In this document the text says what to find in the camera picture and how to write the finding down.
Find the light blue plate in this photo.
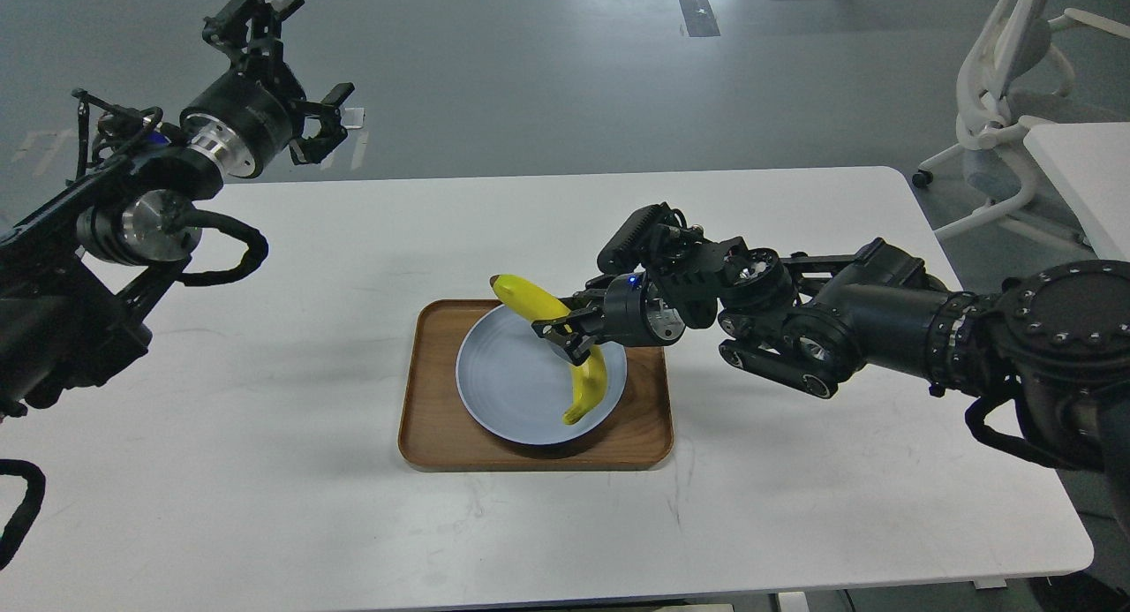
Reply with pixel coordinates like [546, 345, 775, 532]
[457, 306, 627, 444]

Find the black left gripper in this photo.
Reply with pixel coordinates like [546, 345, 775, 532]
[180, 0, 356, 178]

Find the yellow banana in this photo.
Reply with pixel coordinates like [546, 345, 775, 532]
[489, 274, 608, 426]

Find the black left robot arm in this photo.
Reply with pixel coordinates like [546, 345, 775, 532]
[1, 0, 354, 419]

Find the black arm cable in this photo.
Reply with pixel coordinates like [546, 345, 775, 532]
[964, 391, 1104, 472]
[177, 208, 269, 288]

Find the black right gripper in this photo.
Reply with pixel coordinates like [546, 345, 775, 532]
[531, 271, 686, 366]

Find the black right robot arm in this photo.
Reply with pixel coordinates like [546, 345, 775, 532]
[531, 204, 1129, 528]

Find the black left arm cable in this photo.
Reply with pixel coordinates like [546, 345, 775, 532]
[177, 208, 269, 288]

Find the brown wooden tray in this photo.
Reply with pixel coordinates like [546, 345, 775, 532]
[398, 299, 673, 472]

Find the white side table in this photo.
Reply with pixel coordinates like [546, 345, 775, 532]
[1024, 122, 1129, 261]

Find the white office chair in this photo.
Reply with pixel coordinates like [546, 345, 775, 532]
[912, 0, 1129, 246]

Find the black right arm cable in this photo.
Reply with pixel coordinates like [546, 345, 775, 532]
[964, 391, 1104, 472]

